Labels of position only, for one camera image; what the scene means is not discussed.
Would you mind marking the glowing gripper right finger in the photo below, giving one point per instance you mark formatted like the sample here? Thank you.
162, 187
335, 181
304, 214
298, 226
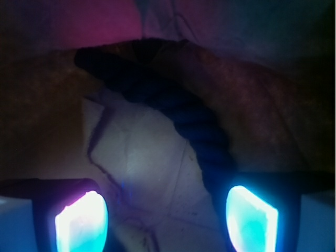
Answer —
285, 211

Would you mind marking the brown paper bag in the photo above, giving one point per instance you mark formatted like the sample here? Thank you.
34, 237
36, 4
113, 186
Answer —
264, 69

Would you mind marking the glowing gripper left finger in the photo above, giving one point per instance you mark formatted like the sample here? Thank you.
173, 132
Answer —
53, 215

